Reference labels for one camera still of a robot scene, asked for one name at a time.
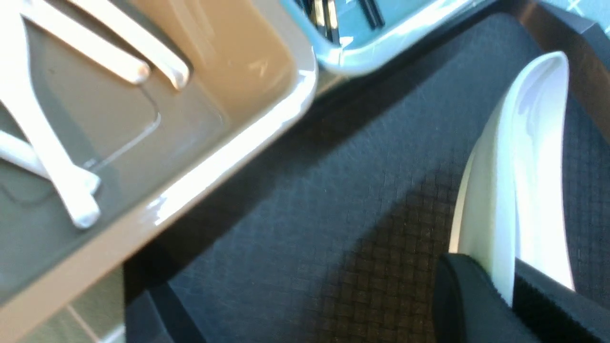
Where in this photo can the green grid table mat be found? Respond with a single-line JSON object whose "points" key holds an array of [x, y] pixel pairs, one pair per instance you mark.
{"points": [[86, 319]]}

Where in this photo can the white spoon far left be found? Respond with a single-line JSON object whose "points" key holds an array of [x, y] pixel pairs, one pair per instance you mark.
{"points": [[21, 153]]}

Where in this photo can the white spoon right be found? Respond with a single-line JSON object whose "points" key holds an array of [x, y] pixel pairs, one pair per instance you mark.
{"points": [[171, 65]]}

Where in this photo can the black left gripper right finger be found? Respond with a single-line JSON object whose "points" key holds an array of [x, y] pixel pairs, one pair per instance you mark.
{"points": [[555, 313]]}

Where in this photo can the black chopstick bundle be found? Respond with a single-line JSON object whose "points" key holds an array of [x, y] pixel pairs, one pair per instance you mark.
{"points": [[323, 15]]}

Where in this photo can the blue-grey plastic bin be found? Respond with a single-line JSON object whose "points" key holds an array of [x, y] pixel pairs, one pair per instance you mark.
{"points": [[356, 47]]}

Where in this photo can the black serving tray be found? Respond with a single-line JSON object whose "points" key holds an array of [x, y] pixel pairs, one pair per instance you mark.
{"points": [[333, 214]]}

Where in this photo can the white spoon centre front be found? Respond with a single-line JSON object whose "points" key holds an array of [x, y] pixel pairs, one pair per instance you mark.
{"points": [[75, 186]]}

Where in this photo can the brown plastic bin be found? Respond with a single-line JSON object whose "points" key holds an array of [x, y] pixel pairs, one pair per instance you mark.
{"points": [[157, 150]]}

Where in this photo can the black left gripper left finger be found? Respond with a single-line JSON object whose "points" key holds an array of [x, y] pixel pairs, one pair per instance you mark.
{"points": [[468, 309]]}

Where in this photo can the large white rice plate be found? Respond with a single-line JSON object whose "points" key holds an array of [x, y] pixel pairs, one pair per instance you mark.
{"points": [[510, 202]]}

